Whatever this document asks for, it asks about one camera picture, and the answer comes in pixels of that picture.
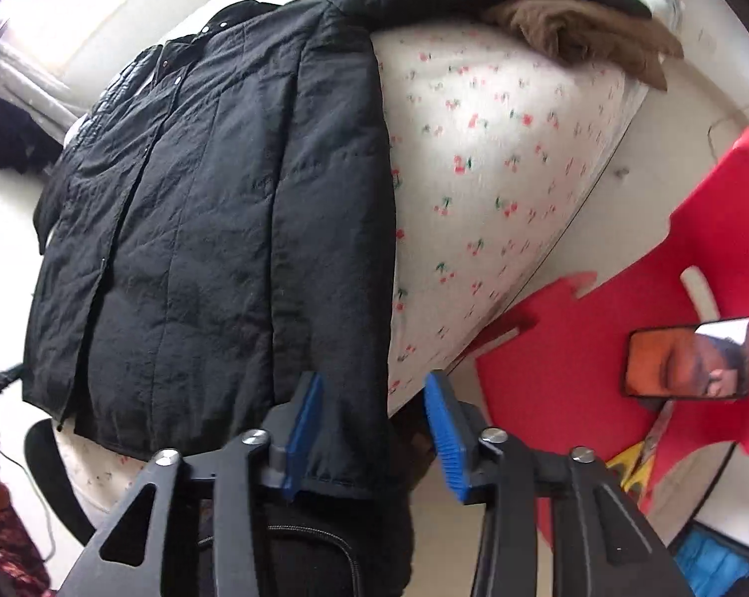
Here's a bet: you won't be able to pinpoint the brown corduroy garment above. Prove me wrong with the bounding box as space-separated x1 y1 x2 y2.
480 0 685 92

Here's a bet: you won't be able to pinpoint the black puffer jacket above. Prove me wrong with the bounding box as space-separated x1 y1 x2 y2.
63 45 164 150

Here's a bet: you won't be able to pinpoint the patterned beige curtain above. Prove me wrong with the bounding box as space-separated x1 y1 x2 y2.
0 40 87 142

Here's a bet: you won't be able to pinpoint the black quilted jacket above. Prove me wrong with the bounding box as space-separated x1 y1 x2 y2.
22 0 648 498

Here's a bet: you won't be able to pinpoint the dark clothes hanging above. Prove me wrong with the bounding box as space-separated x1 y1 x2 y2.
0 98 63 174

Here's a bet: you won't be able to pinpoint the cherry print bed sheet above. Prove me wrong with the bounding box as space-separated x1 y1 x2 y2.
60 23 627 512

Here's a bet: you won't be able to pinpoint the red foam floor mat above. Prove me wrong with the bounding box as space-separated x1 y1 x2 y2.
466 126 749 549

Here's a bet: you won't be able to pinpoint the yellow handled scissors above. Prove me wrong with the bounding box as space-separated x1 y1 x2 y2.
606 400 675 504

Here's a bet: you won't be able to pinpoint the floral patterned sleeve forearm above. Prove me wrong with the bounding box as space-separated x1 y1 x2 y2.
0 481 57 597

